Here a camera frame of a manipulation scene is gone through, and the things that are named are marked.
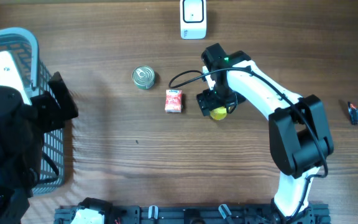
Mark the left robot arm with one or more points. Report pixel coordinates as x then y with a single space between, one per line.
23 123

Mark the red white tissue pack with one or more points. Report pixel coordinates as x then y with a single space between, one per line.
173 100

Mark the green tin can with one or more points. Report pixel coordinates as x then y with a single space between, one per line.
143 77

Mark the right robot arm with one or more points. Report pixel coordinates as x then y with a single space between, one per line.
299 135

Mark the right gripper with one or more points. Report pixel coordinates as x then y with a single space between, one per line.
208 102

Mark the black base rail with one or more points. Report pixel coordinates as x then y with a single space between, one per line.
92 210

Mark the grey plastic shopping basket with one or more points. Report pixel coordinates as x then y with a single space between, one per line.
24 47

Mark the white barcode scanner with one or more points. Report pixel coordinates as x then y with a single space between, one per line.
193 19

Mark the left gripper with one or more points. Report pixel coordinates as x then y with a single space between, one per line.
55 117

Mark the yellow bottle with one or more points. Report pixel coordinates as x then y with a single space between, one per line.
218 113

